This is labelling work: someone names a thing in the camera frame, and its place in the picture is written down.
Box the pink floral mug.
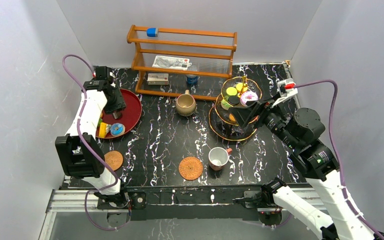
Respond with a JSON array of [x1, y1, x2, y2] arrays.
[[208, 147, 233, 171]]

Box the centre woven rattan coaster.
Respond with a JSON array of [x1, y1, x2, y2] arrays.
[[178, 156, 204, 181]]

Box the black round cookie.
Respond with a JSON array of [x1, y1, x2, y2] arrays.
[[227, 95, 240, 106]]

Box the wooden shelf rack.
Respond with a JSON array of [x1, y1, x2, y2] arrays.
[[126, 24, 238, 97]]

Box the blue bottle cap jar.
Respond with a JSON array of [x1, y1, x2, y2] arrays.
[[186, 74, 198, 85]]

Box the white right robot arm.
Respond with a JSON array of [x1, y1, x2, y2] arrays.
[[229, 100, 384, 240]]

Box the red round tray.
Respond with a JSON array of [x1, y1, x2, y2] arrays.
[[95, 88, 142, 139]]

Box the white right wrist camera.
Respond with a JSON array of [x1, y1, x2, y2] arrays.
[[271, 78, 298, 108]]

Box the three-tier glass gold stand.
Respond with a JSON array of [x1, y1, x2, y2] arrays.
[[208, 76, 263, 142]]

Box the yellow striped toy cake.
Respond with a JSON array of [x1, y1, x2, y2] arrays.
[[98, 122, 112, 138]]

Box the pink frosted donut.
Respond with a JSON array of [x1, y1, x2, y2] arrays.
[[239, 90, 259, 107]]

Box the green round cookie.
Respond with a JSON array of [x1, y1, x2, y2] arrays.
[[226, 86, 238, 96]]

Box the left woven rattan coaster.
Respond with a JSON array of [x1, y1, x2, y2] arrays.
[[104, 150, 124, 171]]

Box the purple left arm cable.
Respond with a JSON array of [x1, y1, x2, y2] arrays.
[[62, 54, 132, 232]]

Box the blue white eraser block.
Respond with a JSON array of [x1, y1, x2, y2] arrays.
[[146, 27, 159, 38]]

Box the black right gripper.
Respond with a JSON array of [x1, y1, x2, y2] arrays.
[[227, 92, 298, 149]]

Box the green frosted donut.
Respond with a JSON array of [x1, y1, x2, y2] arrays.
[[220, 98, 232, 111]]

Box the white plastic packet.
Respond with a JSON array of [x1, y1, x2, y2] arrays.
[[152, 55, 192, 71]]

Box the beige ceramic pitcher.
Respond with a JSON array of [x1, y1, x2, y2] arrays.
[[175, 89, 197, 117]]

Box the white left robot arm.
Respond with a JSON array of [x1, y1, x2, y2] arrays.
[[55, 66, 130, 208]]

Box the green triangular toy cake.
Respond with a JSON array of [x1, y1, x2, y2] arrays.
[[97, 118, 103, 128]]

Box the small white red box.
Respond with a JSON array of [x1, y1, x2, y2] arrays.
[[146, 73, 169, 86]]

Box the orange round cookie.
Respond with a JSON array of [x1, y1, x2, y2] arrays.
[[229, 113, 236, 122], [235, 82, 248, 93]]

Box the woven rattan coaster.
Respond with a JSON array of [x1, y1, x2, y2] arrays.
[[104, 150, 124, 171], [178, 156, 204, 181]]

